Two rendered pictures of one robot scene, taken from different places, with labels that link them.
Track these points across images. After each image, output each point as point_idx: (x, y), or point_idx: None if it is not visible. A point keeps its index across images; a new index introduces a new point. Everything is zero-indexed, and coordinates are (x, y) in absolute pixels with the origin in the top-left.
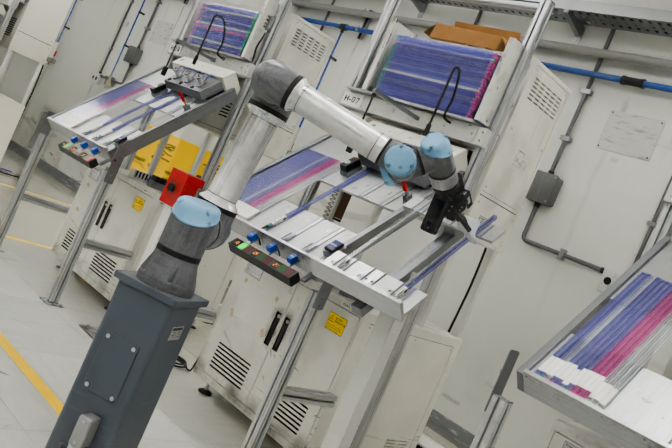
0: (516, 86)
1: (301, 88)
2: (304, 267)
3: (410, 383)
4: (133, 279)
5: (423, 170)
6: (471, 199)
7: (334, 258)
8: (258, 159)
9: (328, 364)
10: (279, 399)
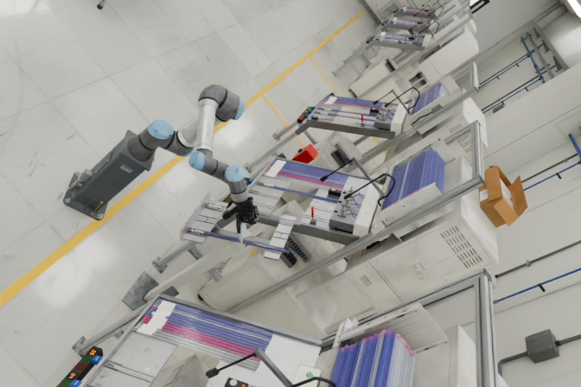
0: (418, 215)
1: (204, 102)
2: None
3: (277, 322)
4: (125, 136)
5: (223, 180)
6: (252, 220)
7: (220, 204)
8: None
9: (235, 265)
10: (187, 249)
